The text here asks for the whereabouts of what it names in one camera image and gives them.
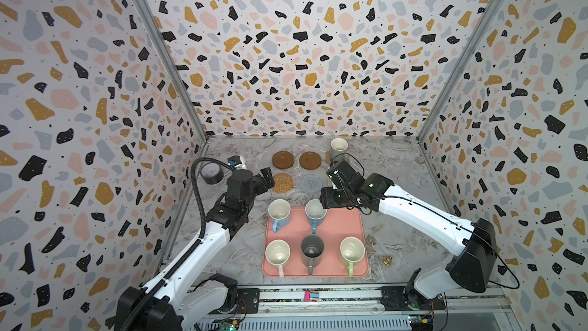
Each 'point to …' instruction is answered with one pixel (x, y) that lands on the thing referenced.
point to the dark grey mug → (312, 248)
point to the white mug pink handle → (278, 252)
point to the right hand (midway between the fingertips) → (324, 195)
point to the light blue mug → (315, 214)
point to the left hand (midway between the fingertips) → (263, 169)
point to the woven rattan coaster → (283, 183)
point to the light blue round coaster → (311, 184)
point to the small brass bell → (387, 260)
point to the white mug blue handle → (279, 212)
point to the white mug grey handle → (338, 145)
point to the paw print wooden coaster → (328, 158)
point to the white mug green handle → (352, 250)
